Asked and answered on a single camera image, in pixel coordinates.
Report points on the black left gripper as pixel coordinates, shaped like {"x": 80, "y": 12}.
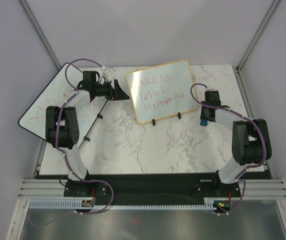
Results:
{"x": 115, "y": 90}

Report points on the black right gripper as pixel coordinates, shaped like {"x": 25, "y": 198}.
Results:
{"x": 203, "y": 116}

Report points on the blue whiteboard eraser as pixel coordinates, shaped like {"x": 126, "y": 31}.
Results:
{"x": 203, "y": 123}

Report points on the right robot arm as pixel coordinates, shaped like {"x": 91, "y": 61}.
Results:
{"x": 251, "y": 145}

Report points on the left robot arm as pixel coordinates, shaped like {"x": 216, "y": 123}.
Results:
{"x": 61, "y": 122}

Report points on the yellow framed whiteboard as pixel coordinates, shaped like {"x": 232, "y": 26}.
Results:
{"x": 161, "y": 91}

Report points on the black framed whiteboard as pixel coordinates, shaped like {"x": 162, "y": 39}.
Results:
{"x": 55, "y": 94}

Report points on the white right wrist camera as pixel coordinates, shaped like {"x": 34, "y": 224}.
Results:
{"x": 211, "y": 89}

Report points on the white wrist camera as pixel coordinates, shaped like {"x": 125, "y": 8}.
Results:
{"x": 107, "y": 72}
{"x": 211, "y": 89}

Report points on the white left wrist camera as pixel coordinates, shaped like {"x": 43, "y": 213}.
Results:
{"x": 107, "y": 72}

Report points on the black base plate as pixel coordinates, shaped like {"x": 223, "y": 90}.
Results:
{"x": 162, "y": 199}

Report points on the white slotted cable duct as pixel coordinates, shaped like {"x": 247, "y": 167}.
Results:
{"x": 76, "y": 204}

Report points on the right aluminium corner post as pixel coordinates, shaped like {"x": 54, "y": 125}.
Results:
{"x": 263, "y": 24}

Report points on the aluminium rail frame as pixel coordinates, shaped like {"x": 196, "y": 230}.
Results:
{"x": 253, "y": 189}

